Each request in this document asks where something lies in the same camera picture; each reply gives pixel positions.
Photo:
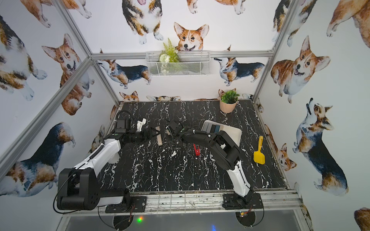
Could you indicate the grey plier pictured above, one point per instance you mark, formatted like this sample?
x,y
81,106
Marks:
x,y
207,127

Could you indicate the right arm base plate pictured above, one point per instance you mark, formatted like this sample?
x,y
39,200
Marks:
x,y
236,202

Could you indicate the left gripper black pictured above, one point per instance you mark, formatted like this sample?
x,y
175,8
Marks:
x,y
147,134

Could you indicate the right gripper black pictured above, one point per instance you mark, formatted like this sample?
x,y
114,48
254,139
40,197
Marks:
x,y
171,142

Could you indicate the fern with white flower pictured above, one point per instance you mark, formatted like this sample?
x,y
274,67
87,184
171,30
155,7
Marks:
x,y
169,55

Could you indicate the teal plier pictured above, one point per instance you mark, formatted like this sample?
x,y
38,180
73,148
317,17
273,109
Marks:
x,y
217,128

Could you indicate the pink potted plant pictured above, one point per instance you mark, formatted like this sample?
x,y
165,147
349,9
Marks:
x,y
228,100

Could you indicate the white storage tray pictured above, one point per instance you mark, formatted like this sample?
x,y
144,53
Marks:
x,y
234,133

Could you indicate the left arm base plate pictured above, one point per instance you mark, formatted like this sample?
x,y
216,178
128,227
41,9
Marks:
x,y
135,204

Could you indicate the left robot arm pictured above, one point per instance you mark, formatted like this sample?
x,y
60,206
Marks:
x,y
80,189

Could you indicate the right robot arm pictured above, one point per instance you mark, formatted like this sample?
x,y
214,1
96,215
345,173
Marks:
x,y
223,141

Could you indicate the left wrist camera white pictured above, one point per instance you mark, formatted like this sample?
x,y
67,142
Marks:
x,y
140,124

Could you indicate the white wire wall basket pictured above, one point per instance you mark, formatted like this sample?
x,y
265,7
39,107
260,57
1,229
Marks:
x,y
185,64

